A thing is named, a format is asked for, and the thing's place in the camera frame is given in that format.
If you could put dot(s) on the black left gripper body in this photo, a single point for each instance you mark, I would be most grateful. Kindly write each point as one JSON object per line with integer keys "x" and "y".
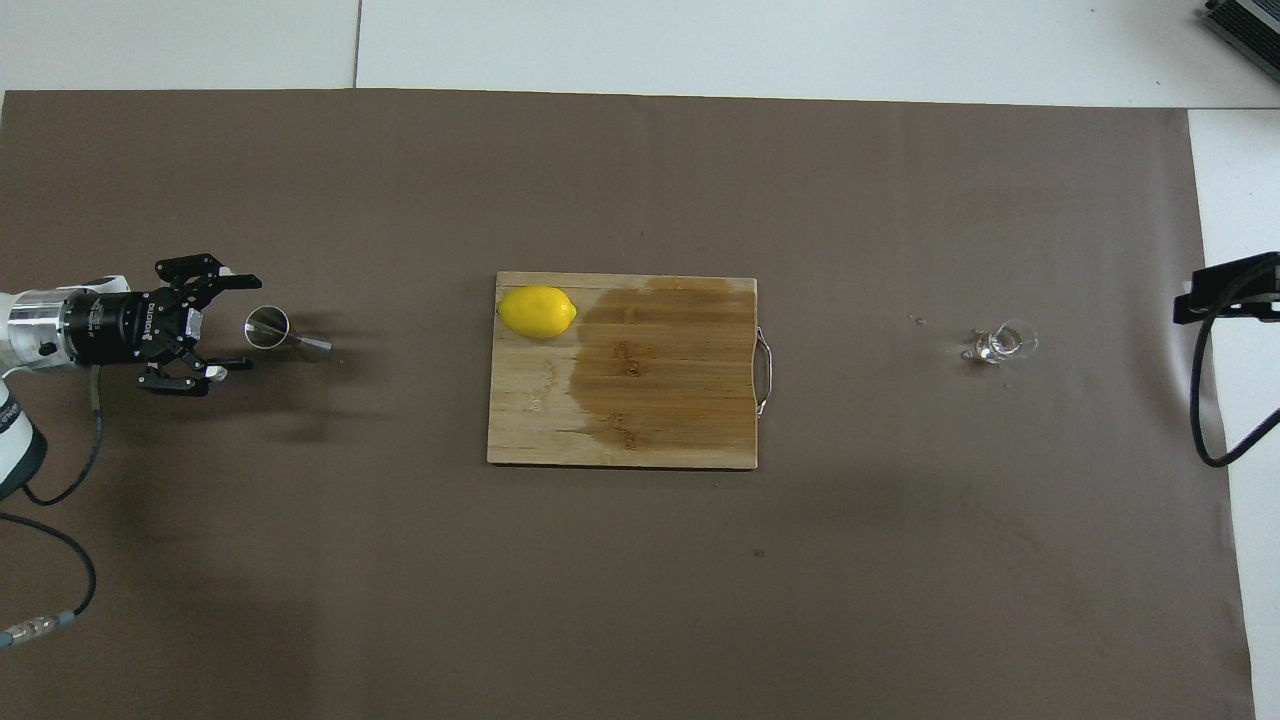
{"x": 110, "y": 328}

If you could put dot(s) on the steel double jigger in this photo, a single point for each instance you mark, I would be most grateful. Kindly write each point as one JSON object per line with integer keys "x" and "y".
{"x": 268, "y": 327}

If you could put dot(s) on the small clear glass cup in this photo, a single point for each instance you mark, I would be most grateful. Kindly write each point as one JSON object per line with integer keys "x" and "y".
{"x": 1000, "y": 345}

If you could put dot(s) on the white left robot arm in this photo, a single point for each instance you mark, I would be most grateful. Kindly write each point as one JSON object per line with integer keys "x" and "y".
{"x": 15, "y": 440}

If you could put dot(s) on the grey ribbed metal device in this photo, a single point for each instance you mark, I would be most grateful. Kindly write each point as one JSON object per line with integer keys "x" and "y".
{"x": 1250, "y": 25}

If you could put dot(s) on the yellow lemon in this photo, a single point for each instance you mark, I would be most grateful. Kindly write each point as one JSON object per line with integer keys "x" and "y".
{"x": 537, "y": 312}

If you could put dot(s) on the wooden cutting board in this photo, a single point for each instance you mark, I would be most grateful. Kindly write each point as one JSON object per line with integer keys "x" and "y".
{"x": 650, "y": 400}

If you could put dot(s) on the brown table mat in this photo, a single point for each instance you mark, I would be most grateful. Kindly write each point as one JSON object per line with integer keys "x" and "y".
{"x": 640, "y": 600}

